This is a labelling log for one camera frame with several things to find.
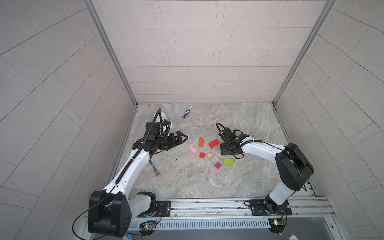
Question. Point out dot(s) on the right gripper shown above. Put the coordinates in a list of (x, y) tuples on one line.
[(222, 151)]

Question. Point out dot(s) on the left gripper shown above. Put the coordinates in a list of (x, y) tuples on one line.
[(177, 142)]

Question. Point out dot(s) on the lime green block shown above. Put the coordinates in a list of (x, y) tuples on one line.
[(228, 162)]

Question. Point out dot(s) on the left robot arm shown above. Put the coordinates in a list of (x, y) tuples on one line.
[(110, 210)]

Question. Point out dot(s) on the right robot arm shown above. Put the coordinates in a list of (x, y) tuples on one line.
[(293, 167)]

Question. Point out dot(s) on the red arch block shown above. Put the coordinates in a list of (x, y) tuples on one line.
[(213, 144)]

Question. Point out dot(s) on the pink wood block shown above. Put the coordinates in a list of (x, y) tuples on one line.
[(193, 149)]

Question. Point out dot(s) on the orange wood block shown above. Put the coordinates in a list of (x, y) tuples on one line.
[(201, 142)]

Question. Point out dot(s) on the blue whiteboard marker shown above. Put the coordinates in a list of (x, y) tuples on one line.
[(187, 111)]

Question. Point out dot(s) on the magenta cube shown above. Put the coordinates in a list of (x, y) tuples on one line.
[(218, 165)]

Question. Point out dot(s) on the metal fork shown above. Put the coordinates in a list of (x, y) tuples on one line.
[(156, 171)]

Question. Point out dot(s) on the left controller board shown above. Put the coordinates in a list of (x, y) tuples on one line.
[(148, 226)]

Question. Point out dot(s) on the controller board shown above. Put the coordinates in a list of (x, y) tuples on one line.
[(148, 226), (277, 225)]

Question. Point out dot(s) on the right controller board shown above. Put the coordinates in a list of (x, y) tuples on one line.
[(277, 225)]

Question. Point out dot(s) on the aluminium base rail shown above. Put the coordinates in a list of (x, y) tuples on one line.
[(238, 208)]

